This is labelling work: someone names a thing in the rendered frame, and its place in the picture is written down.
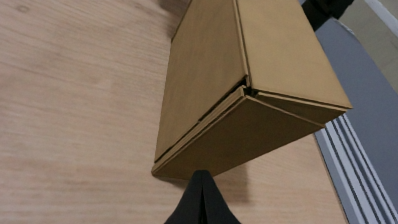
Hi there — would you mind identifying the brown cardboard box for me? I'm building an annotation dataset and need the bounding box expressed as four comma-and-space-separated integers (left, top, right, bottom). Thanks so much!
151, 0, 353, 181

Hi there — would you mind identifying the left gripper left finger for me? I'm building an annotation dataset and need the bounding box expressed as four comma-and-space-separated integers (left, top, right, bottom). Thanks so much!
163, 170, 202, 224

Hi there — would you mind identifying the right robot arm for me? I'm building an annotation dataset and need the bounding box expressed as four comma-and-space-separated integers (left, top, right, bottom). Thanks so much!
301, 0, 354, 32

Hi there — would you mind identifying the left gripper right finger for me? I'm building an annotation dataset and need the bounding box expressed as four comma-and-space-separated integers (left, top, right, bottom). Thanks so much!
201, 170, 241, 224

